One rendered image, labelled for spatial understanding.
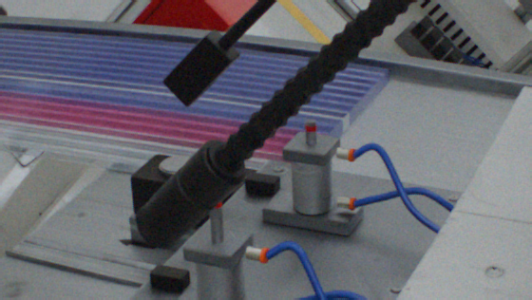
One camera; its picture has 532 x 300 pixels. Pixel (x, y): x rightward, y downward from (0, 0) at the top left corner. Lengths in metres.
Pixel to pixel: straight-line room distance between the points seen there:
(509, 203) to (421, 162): 0.23
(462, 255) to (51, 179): 1.20
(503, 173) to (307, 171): 0.12
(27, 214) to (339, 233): 1.18
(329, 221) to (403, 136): 0.27
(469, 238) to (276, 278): 0.10
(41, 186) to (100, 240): 0.97
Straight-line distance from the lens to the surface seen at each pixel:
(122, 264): 0.76
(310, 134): 0.65
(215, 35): 0.70
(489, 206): 0.64
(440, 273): 0.58
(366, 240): 0.65
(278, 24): 3.06
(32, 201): 1.79
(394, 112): 0.95
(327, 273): 0.62
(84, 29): 1.15
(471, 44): 2.18
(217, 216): 0.56
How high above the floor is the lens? 1.55
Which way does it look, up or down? 37 degrees down
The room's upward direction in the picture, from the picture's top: 47 degrees clockwise
